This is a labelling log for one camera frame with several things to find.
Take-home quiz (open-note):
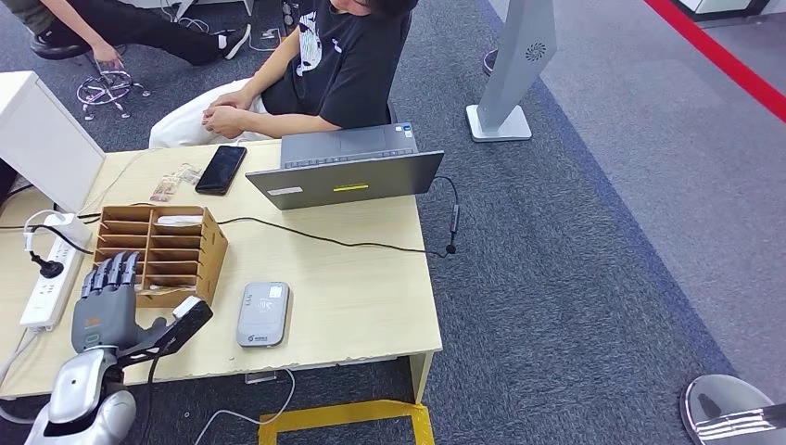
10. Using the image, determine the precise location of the person's right hand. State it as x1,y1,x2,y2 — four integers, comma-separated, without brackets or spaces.
209,88,256,115

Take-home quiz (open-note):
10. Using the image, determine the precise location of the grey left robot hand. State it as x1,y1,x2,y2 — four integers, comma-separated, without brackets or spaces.
70,250,168,356

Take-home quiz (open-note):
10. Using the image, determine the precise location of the person's hand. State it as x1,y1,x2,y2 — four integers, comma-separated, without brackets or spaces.
93,44,126,70

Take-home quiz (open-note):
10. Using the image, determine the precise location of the person's left hand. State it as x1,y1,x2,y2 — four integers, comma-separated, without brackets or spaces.
202,105,250,140

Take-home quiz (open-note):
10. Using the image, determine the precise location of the grey card reader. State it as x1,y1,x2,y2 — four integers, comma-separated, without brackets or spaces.
235,281,291,349

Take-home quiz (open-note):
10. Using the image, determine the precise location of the person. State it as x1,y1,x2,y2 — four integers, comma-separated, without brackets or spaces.
148,0,420,150
0,0,253,70

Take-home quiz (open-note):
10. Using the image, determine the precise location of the pale room key card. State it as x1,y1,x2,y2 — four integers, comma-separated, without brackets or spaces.
142,281,197,294

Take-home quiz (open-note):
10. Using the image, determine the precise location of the cardboard card organizer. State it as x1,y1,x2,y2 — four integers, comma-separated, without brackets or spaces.
92,205,230,309

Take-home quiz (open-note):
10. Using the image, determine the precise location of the chrome chair base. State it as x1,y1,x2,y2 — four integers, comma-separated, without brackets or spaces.
75,69,152,121

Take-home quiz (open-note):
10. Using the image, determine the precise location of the black smartphone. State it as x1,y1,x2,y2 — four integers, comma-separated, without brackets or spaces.
194,145,248,197

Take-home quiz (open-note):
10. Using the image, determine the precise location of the white power strip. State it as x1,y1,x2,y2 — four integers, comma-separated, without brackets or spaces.
19,235,90,331

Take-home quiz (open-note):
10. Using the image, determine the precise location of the grey laptop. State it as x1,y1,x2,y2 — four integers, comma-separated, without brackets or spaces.
245,123,446,212

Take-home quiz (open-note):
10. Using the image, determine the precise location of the light wooden desk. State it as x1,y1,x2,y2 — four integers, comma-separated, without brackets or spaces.
0,139,443,405

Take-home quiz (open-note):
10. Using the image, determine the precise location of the yellow floor tape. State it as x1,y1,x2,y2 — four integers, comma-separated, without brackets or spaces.
258,399,437,445

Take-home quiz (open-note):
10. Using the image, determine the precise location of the grey kiosk stand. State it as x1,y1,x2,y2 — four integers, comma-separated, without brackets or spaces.
465,0,559,144

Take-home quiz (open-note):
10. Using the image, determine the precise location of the white cabinet black base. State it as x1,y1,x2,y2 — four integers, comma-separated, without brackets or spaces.
672,0,776,24

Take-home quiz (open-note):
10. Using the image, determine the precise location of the black plug with cable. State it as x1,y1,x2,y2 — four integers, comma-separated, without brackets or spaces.
0,222,96,281

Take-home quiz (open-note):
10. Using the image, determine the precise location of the white floor cable with adapter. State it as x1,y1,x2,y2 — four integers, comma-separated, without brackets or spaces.
245,0,296,54

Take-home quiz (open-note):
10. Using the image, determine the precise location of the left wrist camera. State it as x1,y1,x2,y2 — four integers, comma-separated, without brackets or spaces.
115,296,215,370

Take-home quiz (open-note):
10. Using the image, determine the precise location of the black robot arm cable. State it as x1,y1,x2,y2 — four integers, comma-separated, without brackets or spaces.
139,343,176,445

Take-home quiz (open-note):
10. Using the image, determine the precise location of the white charger with cable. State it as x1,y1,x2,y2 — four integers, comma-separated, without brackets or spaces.
23,209,94,250

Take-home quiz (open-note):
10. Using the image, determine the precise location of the thick grey cable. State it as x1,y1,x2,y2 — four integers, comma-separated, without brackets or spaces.
0,330,41,426

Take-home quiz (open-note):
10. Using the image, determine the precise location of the black laptop cable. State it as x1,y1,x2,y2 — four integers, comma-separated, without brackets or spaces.
78,176,462,260

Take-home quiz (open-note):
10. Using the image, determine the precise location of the thin white cable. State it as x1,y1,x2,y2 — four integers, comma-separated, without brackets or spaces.
193,367,298,445

